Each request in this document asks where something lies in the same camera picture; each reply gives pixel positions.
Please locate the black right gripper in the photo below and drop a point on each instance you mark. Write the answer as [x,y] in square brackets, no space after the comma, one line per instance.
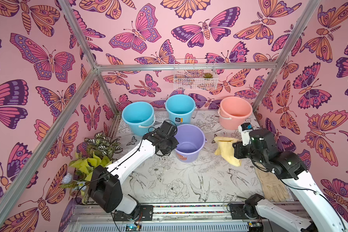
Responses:
[238,150]

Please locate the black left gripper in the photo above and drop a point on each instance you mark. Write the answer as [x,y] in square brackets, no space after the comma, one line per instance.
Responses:
[175,143]

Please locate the purple plastic bucket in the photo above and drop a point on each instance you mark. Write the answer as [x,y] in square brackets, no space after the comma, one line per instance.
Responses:
[191,141]

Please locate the yellow cleaning cloth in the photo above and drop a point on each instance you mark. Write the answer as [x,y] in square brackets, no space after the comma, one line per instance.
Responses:
[226,150]

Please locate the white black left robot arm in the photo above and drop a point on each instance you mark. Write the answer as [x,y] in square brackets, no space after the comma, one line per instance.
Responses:
[105,185]

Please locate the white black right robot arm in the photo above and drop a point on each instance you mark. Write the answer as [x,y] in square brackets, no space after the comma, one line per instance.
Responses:
[294,174]

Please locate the left light blue bucket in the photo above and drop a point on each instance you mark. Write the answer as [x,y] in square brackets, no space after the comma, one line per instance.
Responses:
[139,116]

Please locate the light blue bucket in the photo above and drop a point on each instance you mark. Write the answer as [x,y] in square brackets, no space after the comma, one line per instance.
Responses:
[180,108]
[139,116]

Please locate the middle light blue bucket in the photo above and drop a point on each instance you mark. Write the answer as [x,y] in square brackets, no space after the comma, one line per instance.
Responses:
[180,108]

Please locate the pink plastic bucket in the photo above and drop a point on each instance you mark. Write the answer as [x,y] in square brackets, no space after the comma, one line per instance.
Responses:
[233,112]

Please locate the beige work glove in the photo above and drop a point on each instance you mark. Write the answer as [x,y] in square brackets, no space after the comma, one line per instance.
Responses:
[273,189]

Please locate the potted green leafy plant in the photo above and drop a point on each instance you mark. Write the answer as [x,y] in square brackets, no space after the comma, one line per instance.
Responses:
[93,152]

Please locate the small green succulent plant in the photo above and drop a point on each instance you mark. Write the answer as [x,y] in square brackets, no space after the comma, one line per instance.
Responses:
[208,75]

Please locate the white wire wall basket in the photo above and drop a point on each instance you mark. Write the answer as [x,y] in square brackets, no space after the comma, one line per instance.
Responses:
[189,76]

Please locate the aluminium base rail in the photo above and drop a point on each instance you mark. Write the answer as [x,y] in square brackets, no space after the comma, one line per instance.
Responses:
[190,217]

